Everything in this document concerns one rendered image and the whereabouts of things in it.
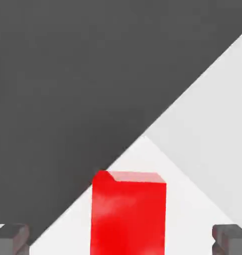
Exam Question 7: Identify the small red cube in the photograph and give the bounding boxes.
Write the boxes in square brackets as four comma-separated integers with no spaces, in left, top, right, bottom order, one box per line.
[90,169,167,255]

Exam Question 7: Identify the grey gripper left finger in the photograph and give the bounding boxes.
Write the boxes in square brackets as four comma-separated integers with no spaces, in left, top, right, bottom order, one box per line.
[0,223,31,255]

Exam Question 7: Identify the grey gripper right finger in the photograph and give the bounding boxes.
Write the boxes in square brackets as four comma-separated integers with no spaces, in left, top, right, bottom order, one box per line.
[212,224,242,255]

